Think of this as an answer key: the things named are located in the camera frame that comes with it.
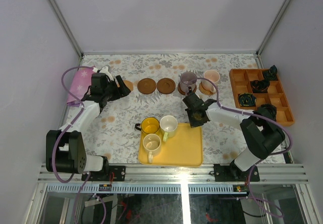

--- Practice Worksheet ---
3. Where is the woven rattan coaster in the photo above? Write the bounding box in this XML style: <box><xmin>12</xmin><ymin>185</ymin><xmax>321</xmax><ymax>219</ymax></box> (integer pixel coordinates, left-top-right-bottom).
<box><xmin>199</xmin><ymin>83</ymin><xmax>217</xmax><ymax>96</ymax></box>
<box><xmin>124</xmin><ymin>80</ymin><xmax>133</xmax><ymax>91</ymax></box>

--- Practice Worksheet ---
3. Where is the white mug green handle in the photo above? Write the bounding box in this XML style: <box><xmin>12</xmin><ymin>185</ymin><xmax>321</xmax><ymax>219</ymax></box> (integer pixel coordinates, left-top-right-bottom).
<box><xmin>159</xmin><ymin>115</ymin><xmax>178</xmax><ymax>142</ymax></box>

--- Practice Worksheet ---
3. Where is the purple mug black handle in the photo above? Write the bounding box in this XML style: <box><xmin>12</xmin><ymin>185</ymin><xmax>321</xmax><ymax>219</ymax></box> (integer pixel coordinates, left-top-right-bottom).
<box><xmin>180</xmin><ymin>72</ymin><xmax>197</xmax><ymax>94</ymax></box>

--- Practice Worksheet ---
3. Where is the pink ceramic mug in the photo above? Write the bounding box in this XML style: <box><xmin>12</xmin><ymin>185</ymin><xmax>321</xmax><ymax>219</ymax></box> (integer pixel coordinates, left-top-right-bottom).
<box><xmin>202</xmin><ymin>70</ymin><xmax>220</xmax><ymax>93</ymax></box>

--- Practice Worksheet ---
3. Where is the yellow glass mug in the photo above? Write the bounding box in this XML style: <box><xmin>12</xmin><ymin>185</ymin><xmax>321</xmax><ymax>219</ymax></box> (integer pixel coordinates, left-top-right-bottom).
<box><xmin>135</xmin><ymin>117</ymin><xmax>159</xmax><ymax>136</ymax></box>

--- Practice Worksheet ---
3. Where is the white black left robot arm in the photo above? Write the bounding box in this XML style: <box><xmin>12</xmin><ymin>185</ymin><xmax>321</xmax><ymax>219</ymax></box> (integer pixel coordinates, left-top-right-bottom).
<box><xmin>46</xmin><ymin>72</ymin><xmax>131</xmax><ymax>183</ymax></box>

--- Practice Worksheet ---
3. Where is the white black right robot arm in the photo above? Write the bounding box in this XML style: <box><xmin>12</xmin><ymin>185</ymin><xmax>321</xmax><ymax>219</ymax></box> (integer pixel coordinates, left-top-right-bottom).
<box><xmin>183</xmin><ymin>93</ymin><xmax>285</xmax><ymax>181</ymax></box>

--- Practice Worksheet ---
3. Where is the brown wooden coaster left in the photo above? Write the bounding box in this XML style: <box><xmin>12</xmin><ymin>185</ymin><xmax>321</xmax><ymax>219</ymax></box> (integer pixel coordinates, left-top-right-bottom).
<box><xmin>137</xmin><ymin>78</ymin><xmax>156</xmax><ymax>94</ymax></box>

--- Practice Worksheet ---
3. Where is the brown wooden coaster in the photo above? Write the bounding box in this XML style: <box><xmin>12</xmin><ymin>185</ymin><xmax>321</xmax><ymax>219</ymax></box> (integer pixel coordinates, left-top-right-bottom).
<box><xmin>177</xmin><ymin>83</ymin><xmax>197</xmax><ymax>96</ymax></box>
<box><xmin>137</xmin><ymin>78</ymin><xmax>156</xmax><ymax>94</ymax></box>
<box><xmin>156</xmin><ymin>78</ymin><xmax>176</xmax><ymax>94</ymax></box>

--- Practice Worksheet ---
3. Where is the brown wooden coaster right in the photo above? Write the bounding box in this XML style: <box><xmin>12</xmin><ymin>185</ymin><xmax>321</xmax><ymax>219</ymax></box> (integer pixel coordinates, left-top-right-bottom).
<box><xmin>177</xmin><ymin>83</ymin><xmax>197</xmax><ymax>96</ymax></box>

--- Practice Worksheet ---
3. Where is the brown wooden coaster middle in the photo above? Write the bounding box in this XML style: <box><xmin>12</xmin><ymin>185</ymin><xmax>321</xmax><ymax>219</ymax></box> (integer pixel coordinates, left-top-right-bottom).
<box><xmin>156</xmin><ymin>78</ymin><xmax>176</xmax><ymax>94</ymax></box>

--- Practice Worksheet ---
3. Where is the pink folded cloth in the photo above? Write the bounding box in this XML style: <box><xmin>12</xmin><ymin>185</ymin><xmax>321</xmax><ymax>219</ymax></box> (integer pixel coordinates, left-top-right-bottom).
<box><xmin>69</xmin><ymin>67</ymin><xmax>94</xmax><ymax>99</ymax></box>

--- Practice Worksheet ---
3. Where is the floral patterned tablecloth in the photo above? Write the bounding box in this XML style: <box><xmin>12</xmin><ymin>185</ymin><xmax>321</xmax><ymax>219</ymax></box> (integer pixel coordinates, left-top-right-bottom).
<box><xmin>81</xmin><ymin>53</ymin><xmax>257</xmax><ymax>163</ymax></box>

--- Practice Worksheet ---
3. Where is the yellow plastic tray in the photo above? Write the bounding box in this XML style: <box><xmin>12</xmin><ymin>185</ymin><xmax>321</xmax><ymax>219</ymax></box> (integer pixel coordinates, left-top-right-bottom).
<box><xmin>138</xmin><ymin>123</ymin><xmax>203</xmax><ymax>167</ymax></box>

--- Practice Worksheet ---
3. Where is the rolled tie with yellow pattern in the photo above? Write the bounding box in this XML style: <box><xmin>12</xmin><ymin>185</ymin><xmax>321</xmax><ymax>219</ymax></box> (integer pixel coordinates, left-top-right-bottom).
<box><xmin>238</xmin><ymin>93</ymin><xmax>256</xmax><ymax>107</ymax></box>

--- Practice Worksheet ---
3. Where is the cream ceramic mug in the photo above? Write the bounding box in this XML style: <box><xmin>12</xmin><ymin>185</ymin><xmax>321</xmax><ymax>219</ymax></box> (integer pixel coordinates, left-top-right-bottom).
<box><xmin>143</xmin><ymin>134</ymin><xmax>162</xmax><ymax>163</ymax></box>

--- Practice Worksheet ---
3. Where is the orange wooden divided organizer box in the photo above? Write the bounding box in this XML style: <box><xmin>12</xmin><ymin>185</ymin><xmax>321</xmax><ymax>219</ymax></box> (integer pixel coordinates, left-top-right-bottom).
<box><xmin>229</xmin><ymin>69</ymin><xmax>295</xmax><ymax>127</ymax></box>

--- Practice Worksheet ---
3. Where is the rolled tie with orange pattern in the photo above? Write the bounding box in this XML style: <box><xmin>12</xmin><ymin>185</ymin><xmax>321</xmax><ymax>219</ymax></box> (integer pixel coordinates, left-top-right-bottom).
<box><xmin>250</xmin><ymin>79</ymin><xmax>270</xmax><ymax>93</ymax></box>

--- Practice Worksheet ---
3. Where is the rolled dark speckled tie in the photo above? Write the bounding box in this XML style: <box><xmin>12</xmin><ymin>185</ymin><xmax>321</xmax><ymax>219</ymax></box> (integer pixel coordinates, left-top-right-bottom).
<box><xmin>260</xmin><ymin>104</ymin><xmax>277</xmax><ymax>121</ymax></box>

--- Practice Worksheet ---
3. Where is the rolled dark green tie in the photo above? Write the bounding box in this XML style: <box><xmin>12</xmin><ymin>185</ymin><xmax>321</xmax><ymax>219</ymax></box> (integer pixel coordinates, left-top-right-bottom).
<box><xmin>262</xmin><ymin>65</ymin><xmax>278</xmax><ymax>81</ymax></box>

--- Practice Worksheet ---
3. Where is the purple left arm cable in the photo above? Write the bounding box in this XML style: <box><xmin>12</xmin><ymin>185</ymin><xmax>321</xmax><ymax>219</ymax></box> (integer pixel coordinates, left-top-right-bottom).
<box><xmin>52</xmin><ymin>66</ymin><xmax>106</xmax><ymax>224</ymax></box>

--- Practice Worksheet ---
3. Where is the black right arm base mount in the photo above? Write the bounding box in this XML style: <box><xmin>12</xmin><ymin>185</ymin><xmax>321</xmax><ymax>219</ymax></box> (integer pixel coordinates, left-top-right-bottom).
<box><xmin>213</xmin><ymin>164</ymin><xmax>260</xmax><ymax>182</ymax></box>

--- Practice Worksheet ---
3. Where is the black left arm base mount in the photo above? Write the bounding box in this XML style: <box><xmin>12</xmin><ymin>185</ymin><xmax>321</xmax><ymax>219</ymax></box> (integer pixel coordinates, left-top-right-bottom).
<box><xmin>88</xmin><ymin>164</ymin><xmax>126</xmax><ymax>182</ymax></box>

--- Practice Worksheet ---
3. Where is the aluminium front frame rail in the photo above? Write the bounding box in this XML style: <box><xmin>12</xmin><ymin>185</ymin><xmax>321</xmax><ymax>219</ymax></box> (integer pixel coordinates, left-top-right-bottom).
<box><xmin>37</xmin><ymin>162</ymin><xmax>310</xmax><ymax>184</ymax></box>

